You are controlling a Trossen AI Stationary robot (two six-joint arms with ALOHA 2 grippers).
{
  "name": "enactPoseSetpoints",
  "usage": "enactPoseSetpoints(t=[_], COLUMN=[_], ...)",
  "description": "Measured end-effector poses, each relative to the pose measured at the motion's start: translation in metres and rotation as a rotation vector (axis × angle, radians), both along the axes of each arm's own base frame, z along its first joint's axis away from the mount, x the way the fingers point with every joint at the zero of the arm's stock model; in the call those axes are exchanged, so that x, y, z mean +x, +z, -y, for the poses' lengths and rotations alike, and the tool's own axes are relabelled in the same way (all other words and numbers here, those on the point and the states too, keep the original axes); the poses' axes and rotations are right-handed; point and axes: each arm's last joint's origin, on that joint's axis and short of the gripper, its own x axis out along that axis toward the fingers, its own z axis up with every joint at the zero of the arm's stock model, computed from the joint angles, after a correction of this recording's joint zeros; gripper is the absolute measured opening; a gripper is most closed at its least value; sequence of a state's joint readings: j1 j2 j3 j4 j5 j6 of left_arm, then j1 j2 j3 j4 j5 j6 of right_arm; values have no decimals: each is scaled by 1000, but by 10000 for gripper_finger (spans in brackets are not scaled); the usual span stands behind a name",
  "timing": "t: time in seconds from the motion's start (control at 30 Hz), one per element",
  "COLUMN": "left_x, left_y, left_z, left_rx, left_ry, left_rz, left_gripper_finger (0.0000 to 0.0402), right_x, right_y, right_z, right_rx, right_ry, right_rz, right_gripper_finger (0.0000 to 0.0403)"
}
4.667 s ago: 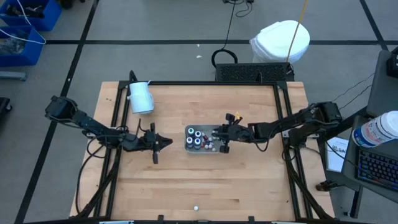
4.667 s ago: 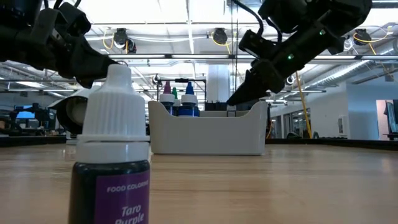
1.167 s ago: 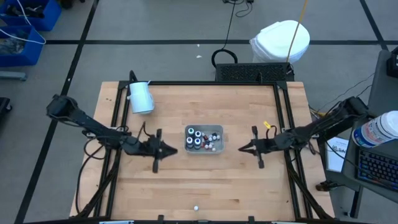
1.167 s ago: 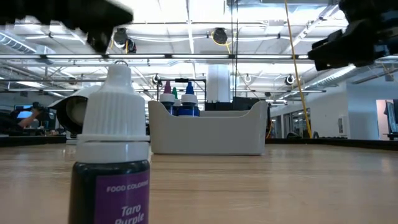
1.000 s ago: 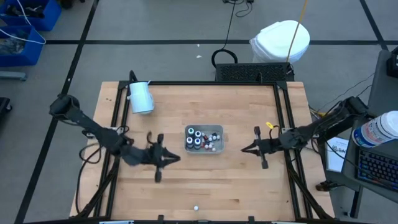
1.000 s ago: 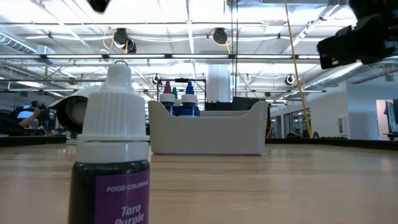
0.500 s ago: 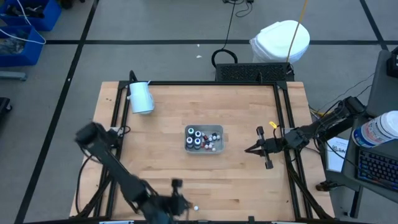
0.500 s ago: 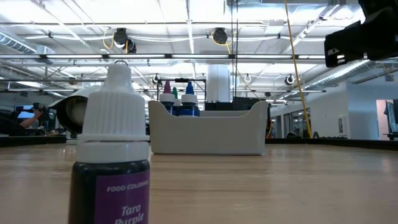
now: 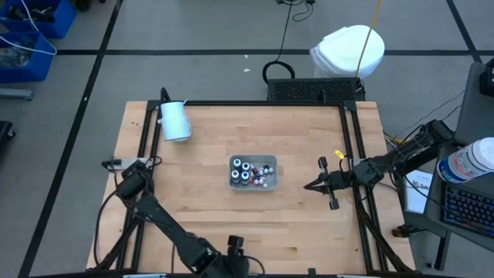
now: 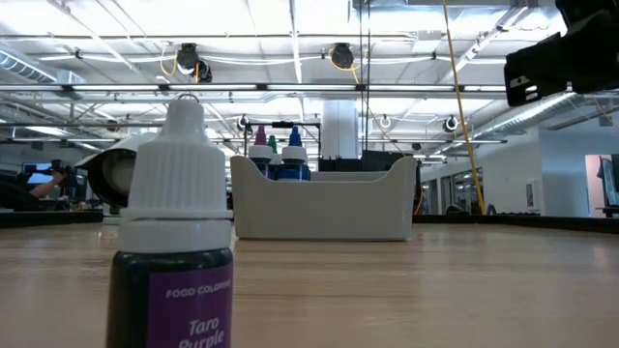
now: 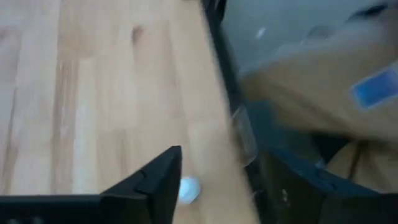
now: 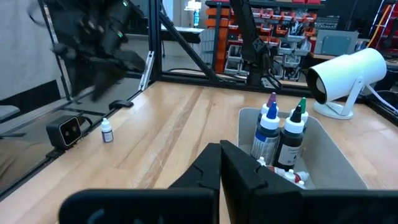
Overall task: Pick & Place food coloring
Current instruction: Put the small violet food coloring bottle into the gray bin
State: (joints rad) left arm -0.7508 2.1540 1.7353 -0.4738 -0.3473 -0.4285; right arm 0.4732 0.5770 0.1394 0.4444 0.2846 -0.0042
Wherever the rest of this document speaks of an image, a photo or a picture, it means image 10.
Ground small Taro Purple dropper bottle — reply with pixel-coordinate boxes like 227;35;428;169
105;99;234;348

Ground long ceiling light bar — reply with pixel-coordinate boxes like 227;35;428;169
0;82;507;94

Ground silver ventilation duct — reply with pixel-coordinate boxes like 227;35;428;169
0;47;86;87

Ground large green-cap coloring bottle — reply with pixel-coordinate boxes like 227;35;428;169
267;134;284;181

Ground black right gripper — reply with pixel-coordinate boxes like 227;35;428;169
503;0;619;107

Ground black monitor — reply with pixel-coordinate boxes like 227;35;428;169
317;149;403;174

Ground wall television screen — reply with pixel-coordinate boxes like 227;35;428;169
597;154;619;218

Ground yellow hanging cable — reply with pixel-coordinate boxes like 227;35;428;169
440;0;486;215

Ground large blue-cap coloring bottle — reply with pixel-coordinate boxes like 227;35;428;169
276;126;311;182

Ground black ceiling cord reel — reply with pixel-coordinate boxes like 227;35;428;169
174;43;214;84
330;43;357;72

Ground white plastic bin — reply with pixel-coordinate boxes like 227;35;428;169
229;154;419;242

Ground person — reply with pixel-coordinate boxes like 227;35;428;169
0;159;69;213

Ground white wall box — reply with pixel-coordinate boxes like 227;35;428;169
524;178;546;215

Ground computer monitor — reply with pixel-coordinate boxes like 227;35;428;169
21;161;54;186

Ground large purple-cap coloring bottle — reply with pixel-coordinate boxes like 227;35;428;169
248;125;275;178

